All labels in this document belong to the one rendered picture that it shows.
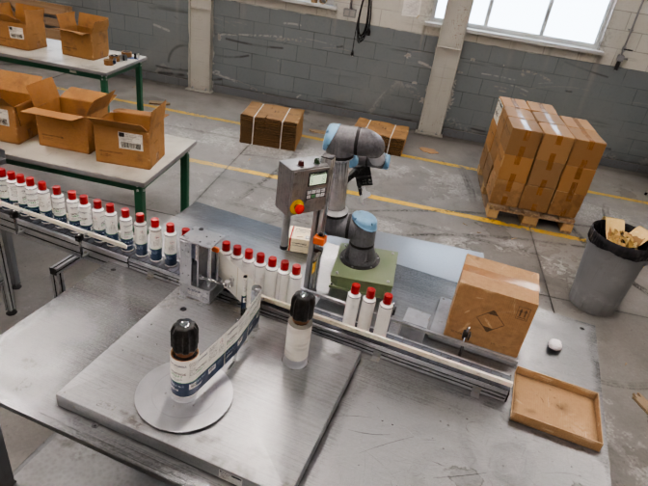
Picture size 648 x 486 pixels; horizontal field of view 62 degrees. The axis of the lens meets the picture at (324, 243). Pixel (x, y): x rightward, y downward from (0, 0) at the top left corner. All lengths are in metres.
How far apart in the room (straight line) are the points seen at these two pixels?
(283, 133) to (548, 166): 2.74
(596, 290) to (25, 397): 3.67
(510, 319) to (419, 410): 0.53
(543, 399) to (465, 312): 0.42
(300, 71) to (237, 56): 0.87
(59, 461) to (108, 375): 0.73
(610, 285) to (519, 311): 2.21
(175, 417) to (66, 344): 0.57
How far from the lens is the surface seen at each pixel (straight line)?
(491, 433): 2.04
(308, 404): 1.87
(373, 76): 7.40
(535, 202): 5.49
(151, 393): 1.87
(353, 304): 2.09
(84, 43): 6.02
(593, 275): 4.38
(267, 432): 1.78
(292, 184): 1.97
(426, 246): 2.95
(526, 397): 2.23
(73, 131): 3.80
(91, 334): 2.21
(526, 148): 5.27
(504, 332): 2.28
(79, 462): 2.60
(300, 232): 2.70
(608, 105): 7.72
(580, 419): 2.25
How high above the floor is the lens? 2.25
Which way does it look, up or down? 31 degrees down
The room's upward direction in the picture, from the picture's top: 9 degrees clockwise
